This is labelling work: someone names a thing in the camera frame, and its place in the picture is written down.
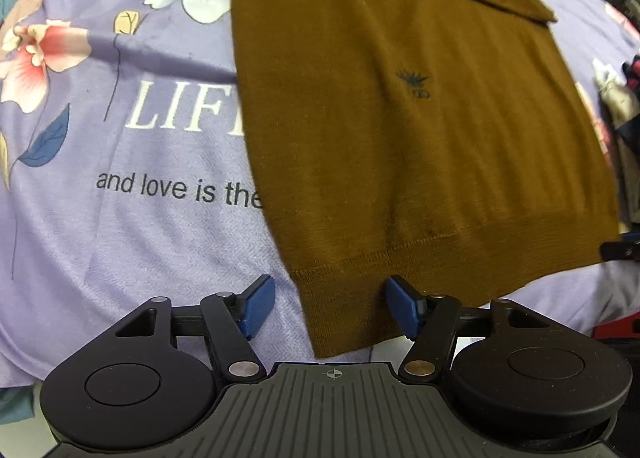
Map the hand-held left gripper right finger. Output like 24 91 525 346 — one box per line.
384 275 543 384

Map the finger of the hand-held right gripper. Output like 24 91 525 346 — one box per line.
599 233 640 263

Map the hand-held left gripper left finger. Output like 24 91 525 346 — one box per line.
115 274 277 383

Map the brown knit sweater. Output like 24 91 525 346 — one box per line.
231 0 621 358

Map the pile of mixed clothes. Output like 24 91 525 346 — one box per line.
592 58 640 226

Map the red flat object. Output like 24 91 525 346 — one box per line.
594 319 640 340

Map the purple floral blanket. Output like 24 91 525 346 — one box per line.
0 0 640 389

